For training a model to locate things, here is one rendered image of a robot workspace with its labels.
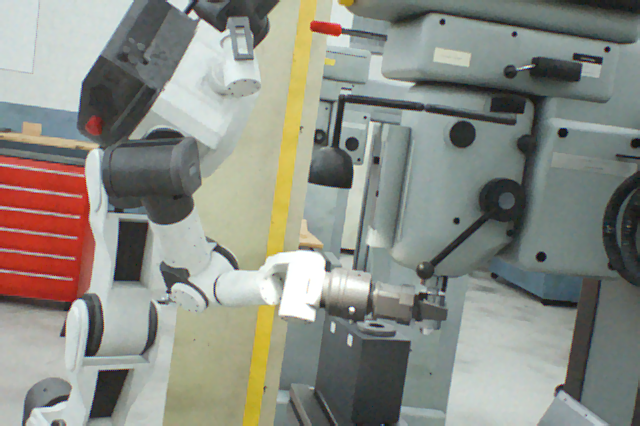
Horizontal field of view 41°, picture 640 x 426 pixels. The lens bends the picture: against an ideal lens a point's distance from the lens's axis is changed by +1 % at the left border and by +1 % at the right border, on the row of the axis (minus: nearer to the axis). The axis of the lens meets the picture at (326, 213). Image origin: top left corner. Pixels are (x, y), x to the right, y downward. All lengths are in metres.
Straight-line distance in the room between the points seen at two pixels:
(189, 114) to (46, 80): 8.90
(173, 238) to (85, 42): 8.89
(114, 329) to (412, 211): 0.81
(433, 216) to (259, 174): 1.82
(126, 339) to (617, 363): 1.03
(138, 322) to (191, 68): 0.62
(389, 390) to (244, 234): 1.40
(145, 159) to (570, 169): 0.72
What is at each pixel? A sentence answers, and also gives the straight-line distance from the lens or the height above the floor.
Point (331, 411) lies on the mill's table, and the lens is 1.95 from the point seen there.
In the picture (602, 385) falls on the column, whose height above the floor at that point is 1.12.
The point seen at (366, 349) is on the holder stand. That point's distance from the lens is 1.86.
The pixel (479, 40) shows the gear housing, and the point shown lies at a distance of 1.38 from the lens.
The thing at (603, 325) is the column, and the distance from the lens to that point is 1.74.
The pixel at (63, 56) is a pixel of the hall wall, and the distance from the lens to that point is 10.45.
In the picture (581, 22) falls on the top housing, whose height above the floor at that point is 1.75.
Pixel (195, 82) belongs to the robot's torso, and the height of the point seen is 1.58.
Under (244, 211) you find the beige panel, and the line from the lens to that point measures 3.17.
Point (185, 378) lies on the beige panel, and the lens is 3.30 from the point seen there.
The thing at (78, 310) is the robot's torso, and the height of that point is 1.05.
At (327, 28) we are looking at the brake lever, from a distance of 1.53.
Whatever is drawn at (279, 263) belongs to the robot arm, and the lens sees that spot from 1.55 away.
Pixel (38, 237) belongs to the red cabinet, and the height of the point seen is 0.49.
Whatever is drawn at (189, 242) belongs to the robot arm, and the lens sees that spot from 1.61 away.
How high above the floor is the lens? 1.54
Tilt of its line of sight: 6 degrees down
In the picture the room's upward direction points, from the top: 8 degrees clockwise
